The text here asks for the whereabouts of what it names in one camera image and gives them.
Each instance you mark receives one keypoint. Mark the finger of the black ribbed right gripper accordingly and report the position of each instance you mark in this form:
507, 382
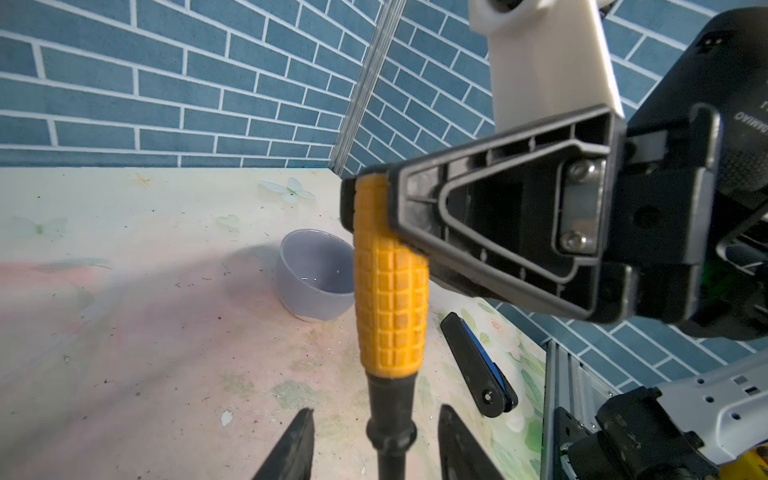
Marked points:
522, 216

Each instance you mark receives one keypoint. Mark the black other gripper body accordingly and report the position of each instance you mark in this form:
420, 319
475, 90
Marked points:
691, 198

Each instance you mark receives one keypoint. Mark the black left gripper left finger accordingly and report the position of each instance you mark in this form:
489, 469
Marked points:
292, 456

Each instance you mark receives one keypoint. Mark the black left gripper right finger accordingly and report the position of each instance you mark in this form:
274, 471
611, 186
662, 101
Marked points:
461, 456

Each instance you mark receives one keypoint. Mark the yellow handled black screwdriver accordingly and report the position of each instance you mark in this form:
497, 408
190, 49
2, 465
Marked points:
391, 305

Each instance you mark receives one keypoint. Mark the grey and black robot base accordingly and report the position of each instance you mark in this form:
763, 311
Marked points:
710, 426

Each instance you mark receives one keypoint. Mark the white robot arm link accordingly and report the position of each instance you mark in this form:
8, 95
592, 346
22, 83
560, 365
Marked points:
546, 57

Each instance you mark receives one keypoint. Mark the black and blue folding tool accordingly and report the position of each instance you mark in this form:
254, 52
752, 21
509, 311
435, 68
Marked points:
488, 387

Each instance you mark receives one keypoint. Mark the grey plastic bowl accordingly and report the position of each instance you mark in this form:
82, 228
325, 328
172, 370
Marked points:
314, 275

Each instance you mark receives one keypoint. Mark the aluminium corner profile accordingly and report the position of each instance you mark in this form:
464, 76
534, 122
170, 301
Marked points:
373, 61

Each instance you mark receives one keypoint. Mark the aluminium frame post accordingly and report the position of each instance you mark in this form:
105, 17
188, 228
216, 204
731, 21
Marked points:
573, 393

